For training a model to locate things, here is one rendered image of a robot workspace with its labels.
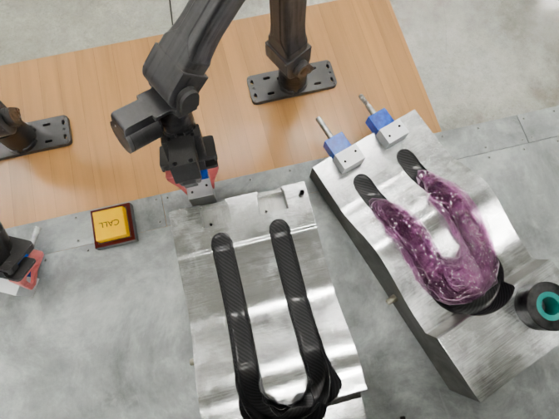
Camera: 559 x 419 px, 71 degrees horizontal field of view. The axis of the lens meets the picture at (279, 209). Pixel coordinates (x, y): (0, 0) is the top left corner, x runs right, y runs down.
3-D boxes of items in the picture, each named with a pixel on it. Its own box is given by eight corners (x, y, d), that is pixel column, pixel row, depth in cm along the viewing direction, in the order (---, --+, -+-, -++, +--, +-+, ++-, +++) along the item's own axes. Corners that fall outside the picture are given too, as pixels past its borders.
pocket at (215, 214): (201, 209, 76) (198, 204, 73) (228, 204, 77) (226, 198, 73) (206, 232, 75) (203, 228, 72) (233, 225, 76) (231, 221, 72)
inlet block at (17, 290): (34, 227, 80) (17, 220, 74) (57, 232, 80) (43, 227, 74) (7, 291, 76) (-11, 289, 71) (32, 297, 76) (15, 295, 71)
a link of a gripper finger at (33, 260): (33, 305, 70) (15, 275, 64) (-5, 296, 71) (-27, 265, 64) (55, 274, 75) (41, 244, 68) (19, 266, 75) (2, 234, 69)
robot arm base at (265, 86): (343, 66, 83) (334, 38, 85) (252, 86, 81) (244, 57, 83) (337, 87, 91) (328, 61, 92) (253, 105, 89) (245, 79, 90)
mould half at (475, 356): (309, 176, 85) (315, 156, 74) (406, 120, 89) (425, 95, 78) (449, 390, 74) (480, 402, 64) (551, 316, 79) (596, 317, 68)
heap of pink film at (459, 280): (358, 205, 77) (368, 194, 70) (430, 163, 80) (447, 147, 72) (437, 322, 72) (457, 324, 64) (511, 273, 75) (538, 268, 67)
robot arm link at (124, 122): (140, 168, 63) (131, 124, 53) (109, 130, 65) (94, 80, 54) (198, 135, 68) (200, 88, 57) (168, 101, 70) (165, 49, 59)
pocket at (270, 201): (255, 197, 77) (255, 191, 74) (281, 191, 78) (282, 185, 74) (260, 219, 76) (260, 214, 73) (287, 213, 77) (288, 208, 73)
